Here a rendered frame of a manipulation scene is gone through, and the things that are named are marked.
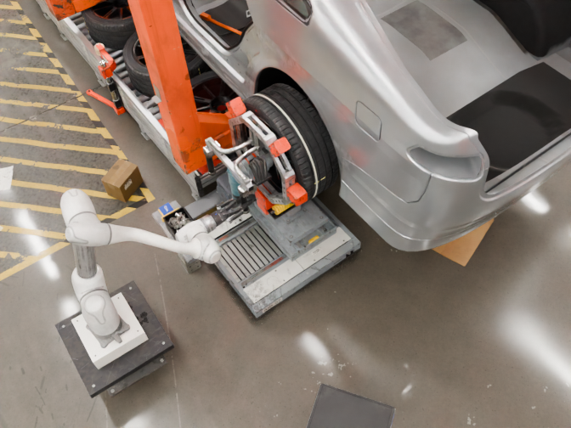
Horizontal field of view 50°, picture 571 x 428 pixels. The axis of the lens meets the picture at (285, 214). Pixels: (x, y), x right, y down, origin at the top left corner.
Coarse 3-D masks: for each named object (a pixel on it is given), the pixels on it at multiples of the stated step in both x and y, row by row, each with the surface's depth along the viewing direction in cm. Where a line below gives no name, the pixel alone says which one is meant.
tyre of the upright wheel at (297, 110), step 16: (256, 96) 329; (272, 96) 322; (288, 96) 320; (256, 112) 325; (272, 112) 314; (288, 112) 315; (304, 112) 315; (288, 128) 311; (304, 128) 313; (320, 128) 316; (320, 144) 316; (304, 160) 314; (320, 160) 319; (336, 160) 326; (304, 176) 317; (320, 176) 324; (336, 176) 334; (320, 192) 341
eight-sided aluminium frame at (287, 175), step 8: (248, 112) 323; (232, 120) 337; (240, 120) 324; (248, 120) 320; (256, 120) 319; (232, 128) 344; (240, 128) 347; (256, 128) 316; (264, 128) 316; (232, 136) 351; (240, 136) 352; (264, 136) 312; (272, 136) 312; (232, 144) 358; (264, 144) 314; (240, 152) 358; (280, 168) 315; (288, 168) 316; (280, 176) 318; (288, 176) 316; (264, 184) 362; (288, 184) 321; (264, 192) 355; (272, 192) 357; (272, 200) 351; (280, 200) 339; (288, 200) 332
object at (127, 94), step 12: (72, 24) 489; (72, 36) 496; (84, 36) 480; (84, 48) 480; (96, 60) 469; (120, 84) 446; (132, 96) 439; (144, 108) 431; (144, 120) 434; (156, 120) 424; (156, 132) 424; (168, 144) 413
